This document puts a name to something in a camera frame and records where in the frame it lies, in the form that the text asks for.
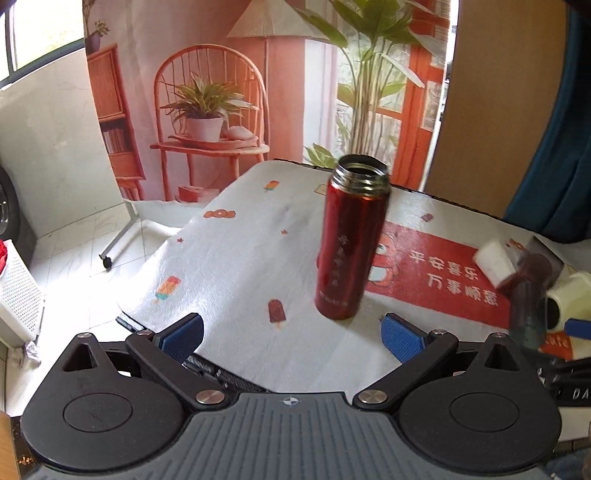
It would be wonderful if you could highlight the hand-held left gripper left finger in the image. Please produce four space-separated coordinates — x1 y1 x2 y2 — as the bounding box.
60 313 227 412

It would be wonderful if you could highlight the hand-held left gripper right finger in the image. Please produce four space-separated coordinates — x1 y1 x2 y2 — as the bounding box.
353 313 539 411

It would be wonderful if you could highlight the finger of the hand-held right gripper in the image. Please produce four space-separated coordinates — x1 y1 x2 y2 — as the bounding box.
563 318 591 339

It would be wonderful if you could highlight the red metal thermos cup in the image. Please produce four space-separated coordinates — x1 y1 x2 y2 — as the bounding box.
314 154 391 321

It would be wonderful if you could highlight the white cup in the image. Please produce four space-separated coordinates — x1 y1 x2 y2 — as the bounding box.
544 271 591 334

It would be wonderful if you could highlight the red printed mat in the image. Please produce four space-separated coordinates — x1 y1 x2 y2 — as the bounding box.
365 220 525 331

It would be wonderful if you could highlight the white printed tablecloth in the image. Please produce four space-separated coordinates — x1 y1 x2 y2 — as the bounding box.
117 159 591 393

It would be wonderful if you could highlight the small white roll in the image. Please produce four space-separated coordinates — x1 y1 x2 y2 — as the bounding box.
474 237 519 284

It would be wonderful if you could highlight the grey wheeled backdrop stand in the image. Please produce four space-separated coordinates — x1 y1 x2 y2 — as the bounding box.
99 199 140 271

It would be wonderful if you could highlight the crumpled silver foil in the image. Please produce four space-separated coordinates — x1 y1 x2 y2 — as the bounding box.
21 342 43 370

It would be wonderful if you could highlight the white perforated appliance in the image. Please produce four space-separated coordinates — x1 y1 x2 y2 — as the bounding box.
0 240 47 350

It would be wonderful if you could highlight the dark teal curtain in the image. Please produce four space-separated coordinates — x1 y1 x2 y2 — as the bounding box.
503 9 591 245

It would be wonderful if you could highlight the brown wooden board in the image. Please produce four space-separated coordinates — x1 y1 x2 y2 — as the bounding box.
422 18 575 220

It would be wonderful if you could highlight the printed room backdrop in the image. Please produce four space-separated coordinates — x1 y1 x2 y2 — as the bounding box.
83 0 461 204

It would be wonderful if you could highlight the window frame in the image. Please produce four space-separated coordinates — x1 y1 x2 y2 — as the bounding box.
0 0 86 88

